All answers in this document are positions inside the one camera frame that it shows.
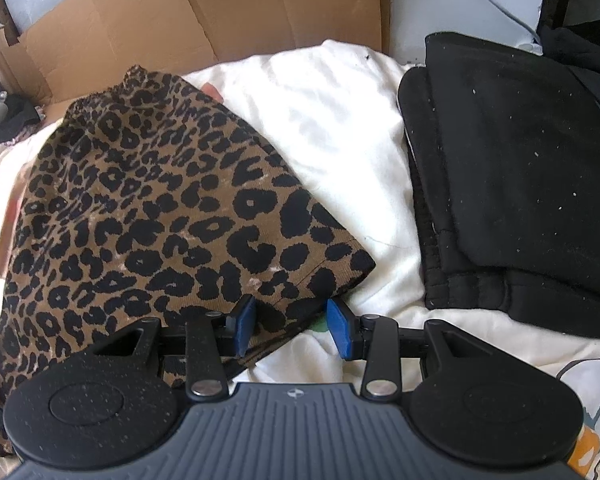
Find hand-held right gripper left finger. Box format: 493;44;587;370
94;294;257;403

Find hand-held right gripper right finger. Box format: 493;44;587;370
326;298;501;403

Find leopard print knit garment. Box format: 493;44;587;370
0;64;376;458

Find white printed bed sheet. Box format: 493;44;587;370
0;37;600;480

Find black folded pants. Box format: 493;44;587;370
396;31;600;339

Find black cloth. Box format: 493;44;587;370
0;94;43;145

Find flattened cardboard sheet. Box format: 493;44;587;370
17;0;391;106

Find black garment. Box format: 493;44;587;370
537;20;600;138

